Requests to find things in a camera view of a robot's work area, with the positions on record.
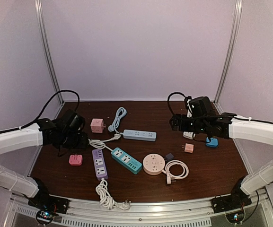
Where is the white coiled socket cable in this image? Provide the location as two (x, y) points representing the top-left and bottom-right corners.
(164, 160), (189, 186)

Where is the grey usb charger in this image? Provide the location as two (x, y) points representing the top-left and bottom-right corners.
(164, 153), (174, 162)

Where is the white bundled strip cable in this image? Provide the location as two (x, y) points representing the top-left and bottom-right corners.
(95, 178), (131, 211)

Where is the pink cube socket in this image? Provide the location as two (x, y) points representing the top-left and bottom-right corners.
(90, 118), (106, 133)

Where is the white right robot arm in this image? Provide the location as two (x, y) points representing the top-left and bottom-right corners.
(169, 96), (273, 209)

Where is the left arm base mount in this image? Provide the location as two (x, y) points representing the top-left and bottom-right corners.
(25, 193), (69, 226)

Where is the round pink power socket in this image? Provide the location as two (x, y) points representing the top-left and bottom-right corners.
(142, 153), (166, 175)

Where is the teal usb power strip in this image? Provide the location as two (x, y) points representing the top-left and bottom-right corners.
(111, 148), (142, 175)

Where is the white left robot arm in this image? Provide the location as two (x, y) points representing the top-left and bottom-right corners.
(0, 110), (88, 210)

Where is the purple power strip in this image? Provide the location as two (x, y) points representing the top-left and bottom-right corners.
(92, 149), (108, 181)

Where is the aluminium front rail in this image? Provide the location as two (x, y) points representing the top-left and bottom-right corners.
(1, 189), (273, 227)

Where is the light blue strip cable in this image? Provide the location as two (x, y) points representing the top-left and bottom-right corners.
(107, 106), (128, 133)

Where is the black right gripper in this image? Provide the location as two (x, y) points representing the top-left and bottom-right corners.
(169, 114), (208, 135)

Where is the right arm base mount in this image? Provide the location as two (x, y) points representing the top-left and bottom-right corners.
(211, 194), (252, 225)

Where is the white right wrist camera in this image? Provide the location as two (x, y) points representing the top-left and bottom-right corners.
(184, 96), (193, 118)

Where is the small pink plug adapter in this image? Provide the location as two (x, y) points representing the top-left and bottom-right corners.
(182, 143), (194, 154)

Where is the blue plug adapter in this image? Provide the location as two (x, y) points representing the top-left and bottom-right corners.
(205, 138), (219, 148)

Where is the white plug adapter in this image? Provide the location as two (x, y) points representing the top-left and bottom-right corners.
(183, 131), (194, 140)

